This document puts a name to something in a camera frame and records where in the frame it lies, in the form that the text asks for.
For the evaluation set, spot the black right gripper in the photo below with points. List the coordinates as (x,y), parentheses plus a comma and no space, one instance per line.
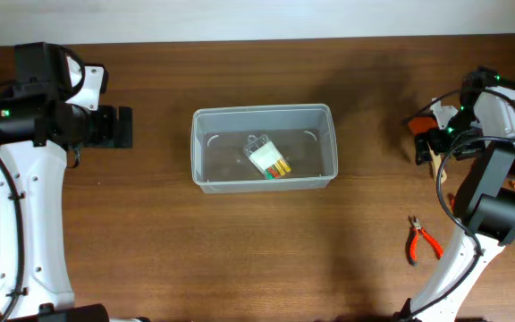
(430,144)

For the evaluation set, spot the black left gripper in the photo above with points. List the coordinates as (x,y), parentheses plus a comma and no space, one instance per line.
(106,126)

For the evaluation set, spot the orange scraper with wooden handle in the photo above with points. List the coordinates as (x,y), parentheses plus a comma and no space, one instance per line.
(427,124)

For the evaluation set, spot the clear plastic storage container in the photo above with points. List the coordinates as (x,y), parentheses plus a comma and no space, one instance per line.
(303,133)

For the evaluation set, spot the clear case of coloured plugs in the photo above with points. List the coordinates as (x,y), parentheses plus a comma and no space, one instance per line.
(265,156)

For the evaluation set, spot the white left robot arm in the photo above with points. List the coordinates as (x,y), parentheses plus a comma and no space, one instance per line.
(49,112)

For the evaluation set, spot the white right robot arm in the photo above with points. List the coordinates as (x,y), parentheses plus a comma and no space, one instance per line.
(471,151)

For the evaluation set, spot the orange socket bit rail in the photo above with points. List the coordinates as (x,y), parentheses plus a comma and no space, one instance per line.
(450,197)

